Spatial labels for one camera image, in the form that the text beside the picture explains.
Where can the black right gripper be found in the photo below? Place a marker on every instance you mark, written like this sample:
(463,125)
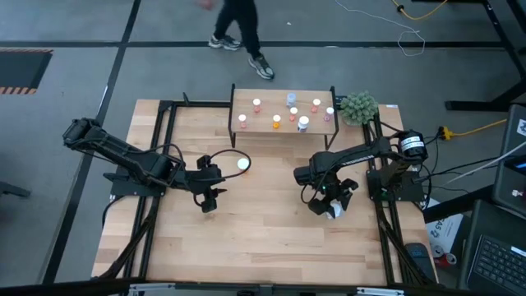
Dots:
(328,193)

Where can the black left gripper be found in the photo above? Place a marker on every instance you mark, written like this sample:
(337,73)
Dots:
(207,185)

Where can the large white supplement bottle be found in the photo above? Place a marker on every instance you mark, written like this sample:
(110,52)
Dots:
(336,209)

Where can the large orange pill vial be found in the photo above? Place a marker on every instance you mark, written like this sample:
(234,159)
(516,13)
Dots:
(243,164)

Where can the small orange pill vial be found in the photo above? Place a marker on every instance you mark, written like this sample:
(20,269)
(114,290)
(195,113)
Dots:
(276,121)

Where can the small white Excedrin bottle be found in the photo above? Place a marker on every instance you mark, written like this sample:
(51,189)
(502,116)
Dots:
(303,123)

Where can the clear pill vial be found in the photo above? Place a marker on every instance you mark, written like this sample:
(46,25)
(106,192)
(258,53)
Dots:
(291,99)

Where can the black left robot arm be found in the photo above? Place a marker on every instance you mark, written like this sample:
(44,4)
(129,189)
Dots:
(123,154)

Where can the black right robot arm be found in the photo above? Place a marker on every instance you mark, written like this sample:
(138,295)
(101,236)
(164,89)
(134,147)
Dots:
(353,158)

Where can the wooden shelf black legs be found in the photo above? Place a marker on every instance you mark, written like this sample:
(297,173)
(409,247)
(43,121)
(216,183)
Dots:
(273,100)

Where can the black handheld device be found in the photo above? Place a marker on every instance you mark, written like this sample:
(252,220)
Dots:
(419,252)

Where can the magenta pill vial white cap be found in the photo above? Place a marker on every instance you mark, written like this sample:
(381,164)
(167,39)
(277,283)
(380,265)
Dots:
(329,114)

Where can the potted green succulent plant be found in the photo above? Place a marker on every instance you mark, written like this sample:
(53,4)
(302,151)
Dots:
(358,108)

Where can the white cardboard box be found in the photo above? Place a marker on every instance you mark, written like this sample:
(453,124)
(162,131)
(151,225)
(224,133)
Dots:
(444,228)

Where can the red soda can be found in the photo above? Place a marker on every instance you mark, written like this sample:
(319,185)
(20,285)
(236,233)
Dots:
(448,259)

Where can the white rod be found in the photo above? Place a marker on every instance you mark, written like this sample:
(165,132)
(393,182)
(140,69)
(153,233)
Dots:
(485,164)

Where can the black laptop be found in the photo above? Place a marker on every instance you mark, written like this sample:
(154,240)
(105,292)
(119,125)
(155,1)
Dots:
(493,259)

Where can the person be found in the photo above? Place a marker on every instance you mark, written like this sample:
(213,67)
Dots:
(242,29)

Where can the black computer case with sticker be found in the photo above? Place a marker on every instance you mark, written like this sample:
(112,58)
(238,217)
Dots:
(511,164)

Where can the black furniture foot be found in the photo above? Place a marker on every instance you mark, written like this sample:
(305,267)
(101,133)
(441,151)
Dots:
(12,190)

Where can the black hazard striped floor mat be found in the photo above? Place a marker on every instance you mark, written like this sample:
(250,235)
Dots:
(22,70)

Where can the black metal rig frame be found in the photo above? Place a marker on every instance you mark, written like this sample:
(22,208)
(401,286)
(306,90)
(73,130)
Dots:
(201,104)

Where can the black desk frame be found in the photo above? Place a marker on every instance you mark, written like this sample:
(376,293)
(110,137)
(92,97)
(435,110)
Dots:
(472,105)

